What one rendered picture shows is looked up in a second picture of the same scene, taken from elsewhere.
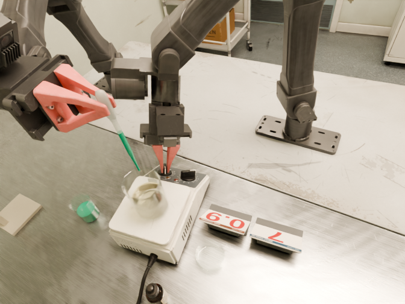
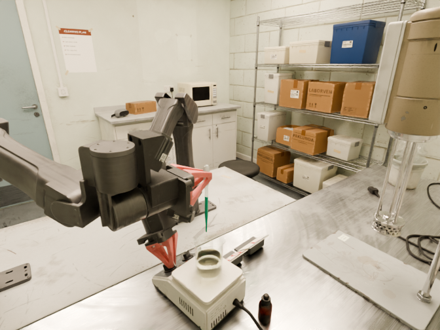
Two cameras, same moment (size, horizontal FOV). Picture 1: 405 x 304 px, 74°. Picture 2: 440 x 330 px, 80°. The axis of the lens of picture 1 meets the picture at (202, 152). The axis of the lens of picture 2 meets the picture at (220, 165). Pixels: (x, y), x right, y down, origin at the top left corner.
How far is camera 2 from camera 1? 0.56 m
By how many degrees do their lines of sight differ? 63
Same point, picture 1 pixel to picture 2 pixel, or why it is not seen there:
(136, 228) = (220, 284)
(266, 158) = (196, 229)
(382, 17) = not seen: hidden behind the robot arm
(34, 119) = (183, 200)
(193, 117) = (117, 247)
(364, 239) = (267, 221)
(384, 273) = (285, 224)
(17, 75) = (163, 174)
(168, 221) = (226, 265)
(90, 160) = not seen: outside the picture
